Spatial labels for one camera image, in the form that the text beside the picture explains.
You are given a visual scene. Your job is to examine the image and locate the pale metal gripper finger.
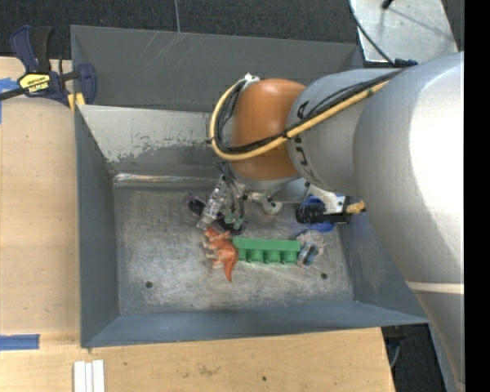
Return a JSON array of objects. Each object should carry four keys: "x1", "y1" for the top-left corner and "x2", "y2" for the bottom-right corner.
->
[{"x1": 196, "y1": 176, "x2": 229, "y2": 231}]

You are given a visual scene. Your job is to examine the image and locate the dark purple sunglasses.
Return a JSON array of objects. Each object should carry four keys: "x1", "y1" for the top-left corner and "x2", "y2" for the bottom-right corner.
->
[{"x1": 186, "y1": 193, "x2": 249, "y2": 237}]

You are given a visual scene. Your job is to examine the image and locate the orange toy animal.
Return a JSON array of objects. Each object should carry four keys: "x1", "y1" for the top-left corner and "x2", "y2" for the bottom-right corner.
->
[{"x1": 202, "y1": 225, "x2": 240, "y2": 283}]

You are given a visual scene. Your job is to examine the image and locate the green toy block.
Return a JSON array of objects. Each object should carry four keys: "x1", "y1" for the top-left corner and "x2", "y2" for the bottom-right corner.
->
[{"x1": 231, "y1": 235, "x2": 303, "y2": 266}]

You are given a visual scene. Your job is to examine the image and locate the grey metal bin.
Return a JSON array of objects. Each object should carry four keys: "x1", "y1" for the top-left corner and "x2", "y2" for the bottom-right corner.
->
[{"x1": 69, "y1": 24, "x2": 430, "y2": 349}]

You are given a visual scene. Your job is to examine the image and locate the clear and blue plastic thing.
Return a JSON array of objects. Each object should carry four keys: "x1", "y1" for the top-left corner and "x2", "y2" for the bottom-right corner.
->
[{"x1": 296, "y1": 231, "x2": 326, "y2": 270}]

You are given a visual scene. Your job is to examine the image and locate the pale wood board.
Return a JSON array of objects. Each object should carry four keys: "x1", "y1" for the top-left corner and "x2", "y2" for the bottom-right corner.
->
[{"x1": 0, "y1": 57, "x2": 83, "y2": 339}]

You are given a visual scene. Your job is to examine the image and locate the black cylinder on white bracket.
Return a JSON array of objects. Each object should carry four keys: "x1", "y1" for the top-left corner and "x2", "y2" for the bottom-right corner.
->
[{"x1": 295, "y1": 180, "x2": 368, "y2": 233}]

